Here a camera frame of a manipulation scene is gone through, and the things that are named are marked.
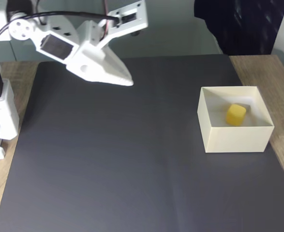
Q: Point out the black table mat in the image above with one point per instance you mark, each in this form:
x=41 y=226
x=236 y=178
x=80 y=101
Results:
x=132 y=145

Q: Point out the yellow cube block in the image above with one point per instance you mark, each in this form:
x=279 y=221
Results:
x=235 y=115

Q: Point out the white open box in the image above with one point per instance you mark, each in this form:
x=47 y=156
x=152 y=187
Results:
x=236 y=139

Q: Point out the dark hanging cloth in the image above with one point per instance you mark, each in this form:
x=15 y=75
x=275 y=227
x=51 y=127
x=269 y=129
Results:
x=243 y=24

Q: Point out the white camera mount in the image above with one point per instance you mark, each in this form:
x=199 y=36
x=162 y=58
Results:
x=132 y=17

